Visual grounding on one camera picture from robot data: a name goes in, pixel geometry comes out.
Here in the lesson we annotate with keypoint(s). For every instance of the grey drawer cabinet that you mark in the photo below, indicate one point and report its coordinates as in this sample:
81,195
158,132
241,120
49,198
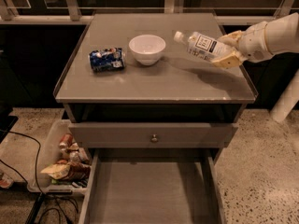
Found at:
177,89

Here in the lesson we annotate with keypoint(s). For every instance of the white ceramic bowl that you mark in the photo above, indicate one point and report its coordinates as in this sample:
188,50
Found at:
147,49

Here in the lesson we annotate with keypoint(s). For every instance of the clear plastic storage bin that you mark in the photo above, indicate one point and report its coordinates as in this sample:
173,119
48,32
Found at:
49,154

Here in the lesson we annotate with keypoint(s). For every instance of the small red white object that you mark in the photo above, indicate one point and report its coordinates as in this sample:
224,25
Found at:
5,181

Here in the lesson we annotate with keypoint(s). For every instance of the yellow snack bag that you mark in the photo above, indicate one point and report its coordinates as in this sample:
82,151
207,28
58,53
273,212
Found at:
57,171

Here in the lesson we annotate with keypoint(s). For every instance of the red soda can in bin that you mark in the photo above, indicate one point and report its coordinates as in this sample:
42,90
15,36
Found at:
66,141

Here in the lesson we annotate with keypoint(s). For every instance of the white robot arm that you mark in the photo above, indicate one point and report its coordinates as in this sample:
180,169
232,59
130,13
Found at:
282,36

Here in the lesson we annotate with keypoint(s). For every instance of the blue crushed soda can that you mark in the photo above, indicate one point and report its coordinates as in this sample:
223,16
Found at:
106,60

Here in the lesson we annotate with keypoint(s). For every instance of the black device at left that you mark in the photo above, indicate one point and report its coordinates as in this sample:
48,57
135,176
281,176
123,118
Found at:
7,121

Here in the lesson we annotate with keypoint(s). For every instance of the clear plastic bottle blue label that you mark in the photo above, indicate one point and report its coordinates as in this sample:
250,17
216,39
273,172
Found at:
203,46

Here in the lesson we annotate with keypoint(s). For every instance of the closed top drawer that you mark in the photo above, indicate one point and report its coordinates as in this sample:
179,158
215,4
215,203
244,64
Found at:
138,135

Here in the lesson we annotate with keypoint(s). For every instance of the brown snack bag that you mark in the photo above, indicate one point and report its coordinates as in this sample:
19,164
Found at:
78,171

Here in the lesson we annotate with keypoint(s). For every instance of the open middle drawer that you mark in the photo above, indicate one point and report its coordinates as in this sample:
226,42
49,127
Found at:
152,186

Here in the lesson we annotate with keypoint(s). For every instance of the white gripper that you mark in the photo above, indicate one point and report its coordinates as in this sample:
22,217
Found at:
254,43

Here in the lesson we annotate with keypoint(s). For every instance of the metal railing frame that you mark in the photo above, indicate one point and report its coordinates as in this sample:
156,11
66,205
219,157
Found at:
226,12

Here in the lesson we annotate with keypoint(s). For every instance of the brass drawer knob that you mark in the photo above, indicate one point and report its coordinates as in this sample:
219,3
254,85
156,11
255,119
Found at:
154,138

